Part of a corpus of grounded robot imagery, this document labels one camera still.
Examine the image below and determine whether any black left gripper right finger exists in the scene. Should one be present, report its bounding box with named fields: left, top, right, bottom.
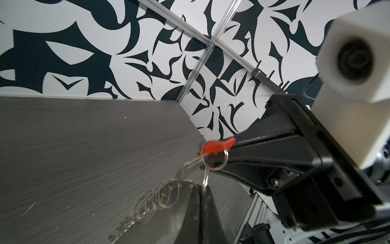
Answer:
left=201, top=186, right=229, bottom=244

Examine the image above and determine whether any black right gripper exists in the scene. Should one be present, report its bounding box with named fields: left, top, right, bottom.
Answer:
left=206, top=95, right=390, bottom=231

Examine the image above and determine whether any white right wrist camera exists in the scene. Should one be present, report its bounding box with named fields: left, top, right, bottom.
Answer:
left=311, top=1, right=390, bottom=168

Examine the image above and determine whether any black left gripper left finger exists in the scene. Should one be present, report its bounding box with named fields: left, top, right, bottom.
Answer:
left=174, top=185, right=201, bottom=244

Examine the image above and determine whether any black wall hook rail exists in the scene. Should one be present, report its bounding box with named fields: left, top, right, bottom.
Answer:
left=251, top=60, right=287, bottom=95

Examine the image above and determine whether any silver keyring chain with keys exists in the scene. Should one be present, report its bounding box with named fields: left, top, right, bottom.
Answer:
left=108, top=142, right=230, bottom=244

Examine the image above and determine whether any red key tag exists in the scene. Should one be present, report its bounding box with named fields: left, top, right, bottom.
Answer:
left=200, top=137, right=236, bottom=155

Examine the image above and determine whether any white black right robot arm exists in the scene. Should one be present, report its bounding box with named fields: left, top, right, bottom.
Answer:
left=207, top=95, right=390, bottom=244

